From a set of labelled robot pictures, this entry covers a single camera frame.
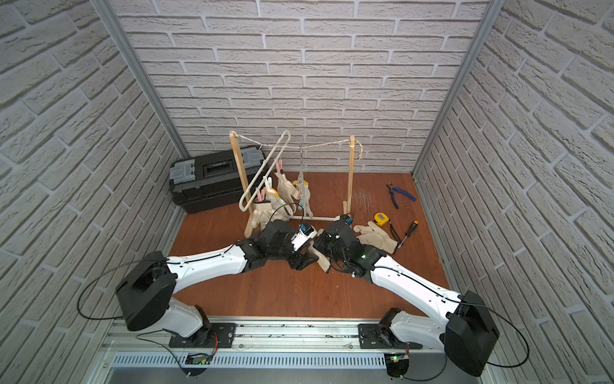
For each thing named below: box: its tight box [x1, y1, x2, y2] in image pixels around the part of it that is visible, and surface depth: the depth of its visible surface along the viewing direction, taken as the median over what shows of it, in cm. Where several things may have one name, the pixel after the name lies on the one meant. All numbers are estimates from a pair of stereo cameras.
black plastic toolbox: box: [169, 151, 268, 215], surface depth 97 cm
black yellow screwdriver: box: [397, 220, 419, 249], surface depth 100 cm
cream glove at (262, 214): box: [251, 200, 277, 232], surface depth 87 cm
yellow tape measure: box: [373, 212, 390, 227], surface depth 102 cm
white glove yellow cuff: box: [264, 187, 294, 222], surface depth 89 cm
